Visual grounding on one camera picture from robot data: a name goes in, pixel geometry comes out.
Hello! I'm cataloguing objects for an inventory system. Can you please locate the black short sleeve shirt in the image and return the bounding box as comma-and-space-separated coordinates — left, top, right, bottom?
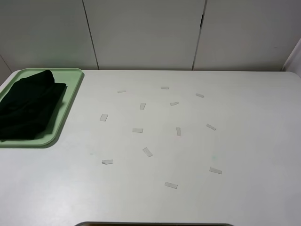
0, 70, 67, 141

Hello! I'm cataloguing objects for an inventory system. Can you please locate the light green plastic tray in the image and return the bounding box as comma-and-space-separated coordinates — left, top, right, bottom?
0, 68, 84, 148

